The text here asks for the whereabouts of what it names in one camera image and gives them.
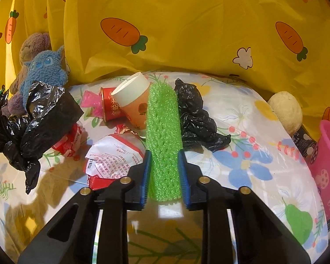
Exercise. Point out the green foam fruit net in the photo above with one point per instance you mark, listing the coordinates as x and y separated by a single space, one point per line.
164 141

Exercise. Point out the yellow carrot print curtain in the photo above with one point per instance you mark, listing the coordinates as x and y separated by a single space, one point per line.
273 45

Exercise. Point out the cream round plush ball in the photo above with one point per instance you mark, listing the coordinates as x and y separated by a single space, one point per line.
288 111

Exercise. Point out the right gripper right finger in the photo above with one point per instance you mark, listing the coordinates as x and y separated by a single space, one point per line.
238 227

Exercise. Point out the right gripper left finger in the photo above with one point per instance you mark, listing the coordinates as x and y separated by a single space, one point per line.
92 226

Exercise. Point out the pink plastic trash bin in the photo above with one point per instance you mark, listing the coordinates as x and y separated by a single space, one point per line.
319 165

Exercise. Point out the red white snack wrapper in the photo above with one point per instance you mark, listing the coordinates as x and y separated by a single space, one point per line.
111 158

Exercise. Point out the blue plush monster toy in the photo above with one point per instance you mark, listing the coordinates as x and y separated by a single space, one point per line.
44 67

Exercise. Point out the small black plastic bag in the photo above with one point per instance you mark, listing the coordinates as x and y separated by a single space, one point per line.
198 129

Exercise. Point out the orange white paper cup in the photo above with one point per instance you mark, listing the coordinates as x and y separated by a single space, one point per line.
132 97

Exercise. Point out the red cup with pink bag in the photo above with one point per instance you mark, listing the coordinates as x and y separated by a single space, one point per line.
102 105

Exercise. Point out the red crumpled wrapper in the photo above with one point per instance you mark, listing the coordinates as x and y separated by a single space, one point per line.
69 144

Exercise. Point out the purple teddy bear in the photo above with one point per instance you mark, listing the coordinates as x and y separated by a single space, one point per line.
33 45

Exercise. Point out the black floral packaging bag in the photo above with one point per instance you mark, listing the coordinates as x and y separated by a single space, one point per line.
304 142

